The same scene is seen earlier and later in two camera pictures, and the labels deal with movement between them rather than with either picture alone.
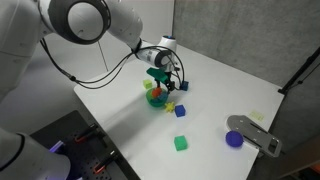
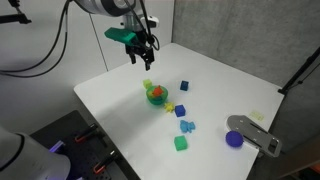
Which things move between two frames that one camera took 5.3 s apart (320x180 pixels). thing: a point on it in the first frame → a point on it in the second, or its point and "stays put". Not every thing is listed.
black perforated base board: (90, 154) stays put
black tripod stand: (309, 62) stays put
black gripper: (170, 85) → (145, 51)
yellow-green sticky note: (257, 115) stays put
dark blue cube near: (180, 110) stays put
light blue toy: (163, 96) → (187, 127)
